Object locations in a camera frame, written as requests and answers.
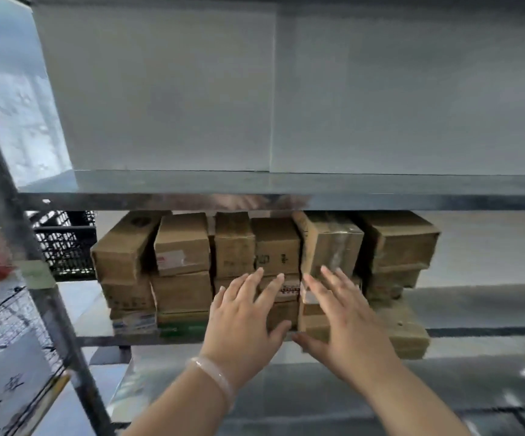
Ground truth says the metal shelving rack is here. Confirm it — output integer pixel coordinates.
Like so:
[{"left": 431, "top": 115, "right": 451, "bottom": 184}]
[{"left": 0, "top": 0, "right": 525, "bottom": 436}]

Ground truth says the black wire basket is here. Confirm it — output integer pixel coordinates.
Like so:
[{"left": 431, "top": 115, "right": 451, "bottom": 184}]
[{"left": 0, "top": 285, "right": 71, "bottom": 436}]

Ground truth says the person's left hand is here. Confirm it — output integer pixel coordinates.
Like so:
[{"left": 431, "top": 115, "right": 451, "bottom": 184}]
[{"left": 198, "top": 267, "right": 293, "bottom": 391}]

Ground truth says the black plastic crate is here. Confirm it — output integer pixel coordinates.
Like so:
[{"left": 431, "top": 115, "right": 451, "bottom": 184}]
[{"left": 28, "top": 211, "right": 98, "bottom": 282}]

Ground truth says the stack of cardboard boxes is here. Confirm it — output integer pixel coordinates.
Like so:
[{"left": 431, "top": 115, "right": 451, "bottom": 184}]
[{"left": 89, "top": 211, "right": 441, "bottom": 360}]

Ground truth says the person's right hand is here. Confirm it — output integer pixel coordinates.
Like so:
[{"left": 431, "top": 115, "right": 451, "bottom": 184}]
[{"left": 292, "top": 265, "right": 402, "bottom": 385}]

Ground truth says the frosted glass partition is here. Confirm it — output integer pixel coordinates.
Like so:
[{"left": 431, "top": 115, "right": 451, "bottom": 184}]
[{"left": 0, "top": 0, "right": 72, "bottom": 191}]

